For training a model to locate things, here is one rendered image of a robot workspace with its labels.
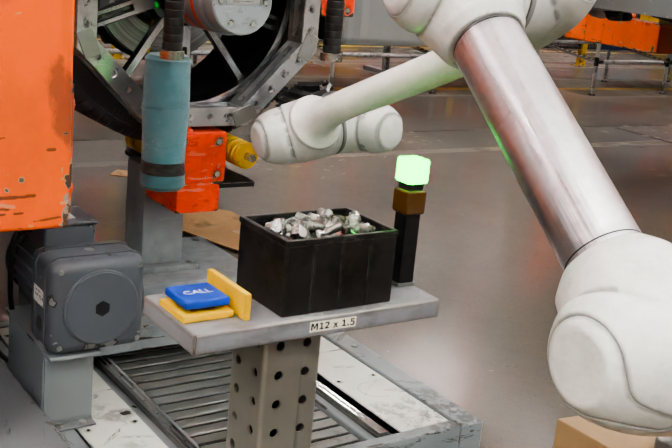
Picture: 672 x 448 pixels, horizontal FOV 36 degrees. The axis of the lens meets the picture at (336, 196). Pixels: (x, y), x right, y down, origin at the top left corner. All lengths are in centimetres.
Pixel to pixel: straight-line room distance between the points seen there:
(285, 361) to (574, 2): 67
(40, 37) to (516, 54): 67
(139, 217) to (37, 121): 81
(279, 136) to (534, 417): 91
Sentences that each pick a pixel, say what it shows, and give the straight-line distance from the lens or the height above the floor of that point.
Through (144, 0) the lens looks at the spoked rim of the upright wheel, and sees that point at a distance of 221.
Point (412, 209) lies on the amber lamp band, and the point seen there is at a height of 58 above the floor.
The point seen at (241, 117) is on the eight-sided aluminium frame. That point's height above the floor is 60.
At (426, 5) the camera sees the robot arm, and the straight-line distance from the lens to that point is 144.
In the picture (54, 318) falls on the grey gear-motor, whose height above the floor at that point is 31.
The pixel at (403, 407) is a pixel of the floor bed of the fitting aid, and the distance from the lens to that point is 216.
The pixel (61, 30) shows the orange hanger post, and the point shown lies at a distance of 158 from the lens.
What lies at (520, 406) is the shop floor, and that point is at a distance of 244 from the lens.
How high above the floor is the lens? 99
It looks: 14 degrees down
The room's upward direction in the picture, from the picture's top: 5 degrees clockwise
